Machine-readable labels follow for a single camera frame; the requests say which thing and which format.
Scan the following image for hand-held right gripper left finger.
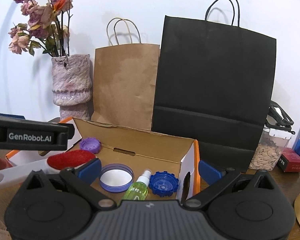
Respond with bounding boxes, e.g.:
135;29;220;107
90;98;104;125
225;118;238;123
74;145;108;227
20;158;117;209

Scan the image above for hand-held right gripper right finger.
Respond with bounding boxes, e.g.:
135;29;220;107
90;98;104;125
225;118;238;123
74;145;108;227
182;159;280;208

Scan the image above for red white lint brush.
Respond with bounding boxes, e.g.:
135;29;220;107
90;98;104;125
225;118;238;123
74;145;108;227
0;149;98;193

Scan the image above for blue round lid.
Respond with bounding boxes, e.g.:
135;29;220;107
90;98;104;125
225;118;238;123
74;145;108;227
99;163;134;193

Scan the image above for purple ridged bottle cap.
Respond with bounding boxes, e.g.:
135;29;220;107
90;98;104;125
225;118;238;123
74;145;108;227
79;137;102;154

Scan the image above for blue ridged bottle cap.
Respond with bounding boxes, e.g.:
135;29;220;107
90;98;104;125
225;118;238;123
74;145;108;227
149;171;179;197

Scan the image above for green spray bottle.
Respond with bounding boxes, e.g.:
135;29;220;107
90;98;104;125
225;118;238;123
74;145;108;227
120;169;152;202

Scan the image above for orange cardboard box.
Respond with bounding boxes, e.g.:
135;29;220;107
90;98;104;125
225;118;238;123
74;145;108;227
5;116;201;205

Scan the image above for clear container of seeds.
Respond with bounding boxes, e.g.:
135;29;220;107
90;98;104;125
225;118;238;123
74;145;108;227
249;100;295;172

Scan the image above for pink mottled ceramic vase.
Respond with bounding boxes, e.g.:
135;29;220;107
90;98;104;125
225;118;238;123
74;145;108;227
51;54;93;120

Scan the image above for small red box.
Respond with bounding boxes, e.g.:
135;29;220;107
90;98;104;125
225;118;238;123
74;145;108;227
277;147;300;172

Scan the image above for brown paper bag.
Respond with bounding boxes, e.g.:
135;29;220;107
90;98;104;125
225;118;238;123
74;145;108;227
91;17;161;132

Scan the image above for black paper bag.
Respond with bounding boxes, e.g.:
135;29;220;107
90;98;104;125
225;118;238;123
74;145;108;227
152;0;277;173

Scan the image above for dried pink roses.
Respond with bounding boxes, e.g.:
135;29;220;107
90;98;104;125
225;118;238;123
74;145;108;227
9;0;74;57

